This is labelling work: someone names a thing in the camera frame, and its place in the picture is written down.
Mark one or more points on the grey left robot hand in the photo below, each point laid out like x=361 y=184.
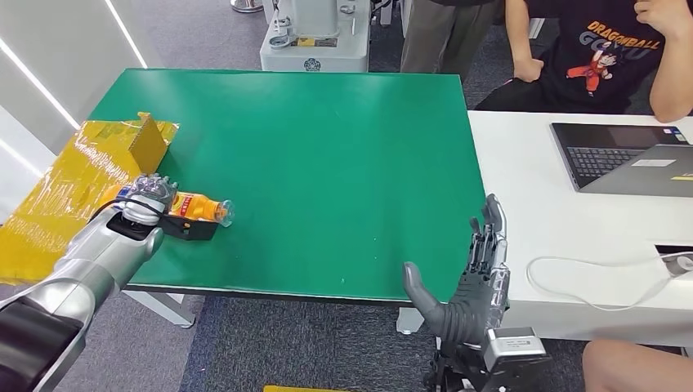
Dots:
x=151 y=192

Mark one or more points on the chrome round stand base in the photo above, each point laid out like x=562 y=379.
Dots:
x=246 y=5

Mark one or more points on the yellow flat object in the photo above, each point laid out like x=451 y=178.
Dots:
x=298 y=389

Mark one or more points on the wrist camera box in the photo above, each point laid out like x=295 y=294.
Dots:
x=189 y=230
x=511 y=343

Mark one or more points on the person beside the robot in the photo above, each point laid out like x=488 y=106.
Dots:
x=639 y=370

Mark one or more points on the dark small device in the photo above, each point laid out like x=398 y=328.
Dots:
x=677 y=263

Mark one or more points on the orange plastic bottle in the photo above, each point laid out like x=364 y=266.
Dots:
x=200 y=207

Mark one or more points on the white furniture leg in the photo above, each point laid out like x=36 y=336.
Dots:
x=388 y=12

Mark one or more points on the black laptop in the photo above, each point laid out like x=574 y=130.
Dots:
x=595 y=154

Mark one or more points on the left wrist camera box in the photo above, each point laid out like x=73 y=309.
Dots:
x=189 y=230

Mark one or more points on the standing person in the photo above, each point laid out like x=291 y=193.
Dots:
x=441 y=38

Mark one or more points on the white machine stand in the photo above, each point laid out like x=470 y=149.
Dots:
x=322 y=59

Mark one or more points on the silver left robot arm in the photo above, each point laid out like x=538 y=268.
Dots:
x=81 y=276

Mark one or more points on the green top table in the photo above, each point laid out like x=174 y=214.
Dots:
x=325 y=162

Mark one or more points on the grey flat folder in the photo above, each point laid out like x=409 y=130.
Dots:
x=639 y=178

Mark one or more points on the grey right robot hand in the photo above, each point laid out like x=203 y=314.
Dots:
x=465 y=319

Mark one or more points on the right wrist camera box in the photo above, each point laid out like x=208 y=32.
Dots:
x=511 y=343

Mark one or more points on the yellow taped cardboard box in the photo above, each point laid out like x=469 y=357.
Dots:
x=59 y=211

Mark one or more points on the seated person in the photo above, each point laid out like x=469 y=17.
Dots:
x=595 y=43

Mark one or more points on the white desk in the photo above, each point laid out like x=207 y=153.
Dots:
x=519 y=178

